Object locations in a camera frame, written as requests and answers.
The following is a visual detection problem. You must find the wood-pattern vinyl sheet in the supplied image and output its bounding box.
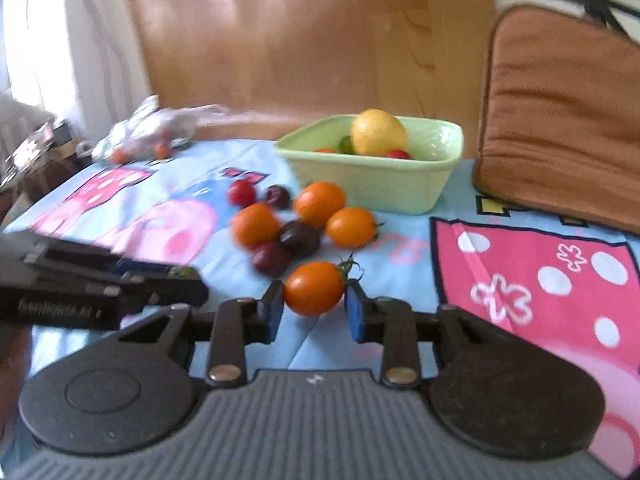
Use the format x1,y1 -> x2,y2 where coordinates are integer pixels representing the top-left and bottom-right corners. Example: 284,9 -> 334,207
125,0 -> 497,161

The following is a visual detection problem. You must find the yellow lemon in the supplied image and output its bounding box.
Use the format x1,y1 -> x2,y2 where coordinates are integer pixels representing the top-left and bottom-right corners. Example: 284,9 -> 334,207
350,109 -> 410,157

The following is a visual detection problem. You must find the white curtain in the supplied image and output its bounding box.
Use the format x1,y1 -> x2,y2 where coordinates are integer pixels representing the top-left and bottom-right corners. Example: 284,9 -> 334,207
0,0 -> 146,143

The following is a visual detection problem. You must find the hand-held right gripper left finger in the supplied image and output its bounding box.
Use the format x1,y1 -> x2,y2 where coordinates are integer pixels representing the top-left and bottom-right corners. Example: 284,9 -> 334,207
116,279 -> 286,390

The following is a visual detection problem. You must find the light green basket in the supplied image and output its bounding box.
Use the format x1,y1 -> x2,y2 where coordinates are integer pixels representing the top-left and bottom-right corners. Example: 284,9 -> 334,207
274,115 -> 465,216

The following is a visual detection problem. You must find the clear plastic bag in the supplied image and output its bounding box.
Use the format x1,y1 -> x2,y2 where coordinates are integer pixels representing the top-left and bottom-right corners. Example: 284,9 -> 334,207
92,95 -> 231,164

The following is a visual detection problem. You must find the dark purple tomato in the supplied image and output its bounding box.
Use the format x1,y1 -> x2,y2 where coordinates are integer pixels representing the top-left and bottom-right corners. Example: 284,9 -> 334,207
265,185 -> 292,210
251,241 -> 293,277
278,221 -> 322,258

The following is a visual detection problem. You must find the orange tomato with green stem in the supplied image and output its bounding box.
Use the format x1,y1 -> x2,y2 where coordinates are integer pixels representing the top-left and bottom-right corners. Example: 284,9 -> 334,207
283,255 -> 365,317

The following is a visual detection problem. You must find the dark cluttered stand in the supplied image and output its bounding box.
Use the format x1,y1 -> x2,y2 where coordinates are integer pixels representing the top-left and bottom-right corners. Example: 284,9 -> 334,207
0,117 -> 93,201

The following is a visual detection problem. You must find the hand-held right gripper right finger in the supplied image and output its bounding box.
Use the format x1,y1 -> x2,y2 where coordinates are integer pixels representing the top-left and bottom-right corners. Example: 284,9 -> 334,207
344,278 -> 506,390

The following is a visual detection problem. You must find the cartoon printed blanket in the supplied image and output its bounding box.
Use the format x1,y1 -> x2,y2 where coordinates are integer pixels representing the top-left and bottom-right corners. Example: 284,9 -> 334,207
0,137 -> 640,480

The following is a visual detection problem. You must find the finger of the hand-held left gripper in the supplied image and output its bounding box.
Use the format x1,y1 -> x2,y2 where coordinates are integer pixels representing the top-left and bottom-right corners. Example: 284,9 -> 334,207
35,237 -> 173,277
120,274 -> 210,313

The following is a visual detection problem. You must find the brown seat cushion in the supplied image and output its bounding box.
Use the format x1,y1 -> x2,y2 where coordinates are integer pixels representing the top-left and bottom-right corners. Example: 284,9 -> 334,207
472,4 -> 640,236

